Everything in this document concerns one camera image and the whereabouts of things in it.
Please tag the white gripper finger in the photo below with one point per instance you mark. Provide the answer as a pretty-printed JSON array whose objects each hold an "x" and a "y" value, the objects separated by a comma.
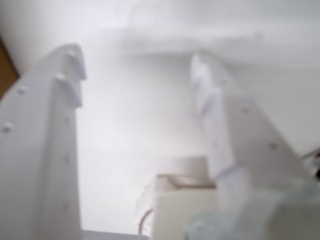
[
  {"x": 245, "y": 145},
  {"x": 37, "y": 150}
]

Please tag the brown cardboard box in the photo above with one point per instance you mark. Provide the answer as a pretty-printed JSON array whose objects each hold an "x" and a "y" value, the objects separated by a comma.
[{"x": 6, "y": 67}]

